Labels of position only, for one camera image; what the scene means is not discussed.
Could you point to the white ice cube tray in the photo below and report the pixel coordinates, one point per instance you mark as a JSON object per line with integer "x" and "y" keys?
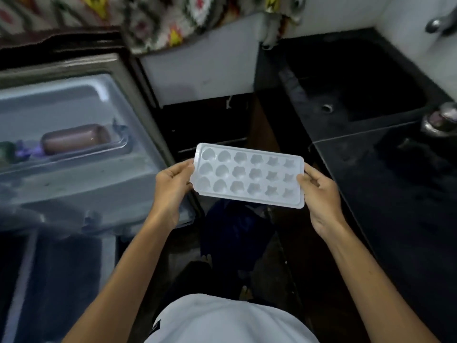
{"x": 249, "y": 175}

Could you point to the person's right hand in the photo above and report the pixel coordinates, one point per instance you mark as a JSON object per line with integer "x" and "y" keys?
{"x": 321, "y": 203}

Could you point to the metal faucet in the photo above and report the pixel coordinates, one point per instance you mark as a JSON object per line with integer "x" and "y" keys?
{"x": 441, "y": 24}

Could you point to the black stone sink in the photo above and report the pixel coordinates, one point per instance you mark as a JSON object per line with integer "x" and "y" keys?
{"x": 351, "y": 83}

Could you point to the brown bottle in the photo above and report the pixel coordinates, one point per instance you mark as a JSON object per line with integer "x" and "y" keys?
{"x": 75, "y": 139}

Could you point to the patterned cloth cover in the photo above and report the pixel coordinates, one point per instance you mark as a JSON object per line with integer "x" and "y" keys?
{"x": 142, "y": 17}

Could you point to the open refrigerator door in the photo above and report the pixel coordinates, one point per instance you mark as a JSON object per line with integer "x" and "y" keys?
{"x": 71, "y": 149}

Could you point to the person's right thumb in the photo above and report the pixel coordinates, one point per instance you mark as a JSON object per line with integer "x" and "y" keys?
{"x": 307, "y": 182}

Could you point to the steel pot lid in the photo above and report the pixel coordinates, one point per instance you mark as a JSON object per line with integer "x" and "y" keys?
{"x": 440, "y": 121}

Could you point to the person's white shirt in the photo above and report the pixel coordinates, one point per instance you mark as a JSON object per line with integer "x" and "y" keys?
{"x": 232, "y": 319}

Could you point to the person's right forearm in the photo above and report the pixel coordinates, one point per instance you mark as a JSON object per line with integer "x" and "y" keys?
{"x": 371, "y": 285}

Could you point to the person's left thumb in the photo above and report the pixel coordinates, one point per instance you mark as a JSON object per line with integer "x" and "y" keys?
{"x": 180, "y": 165}

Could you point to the person's left forearm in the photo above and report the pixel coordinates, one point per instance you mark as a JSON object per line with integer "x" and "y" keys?
{"x": 121, "y": 285}

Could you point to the purple packet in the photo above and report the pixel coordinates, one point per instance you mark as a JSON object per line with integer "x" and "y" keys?
{"x": 21, "y": 151}

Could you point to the person's left hand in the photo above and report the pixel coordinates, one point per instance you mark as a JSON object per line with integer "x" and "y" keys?
{"x": 170, "y": 191}

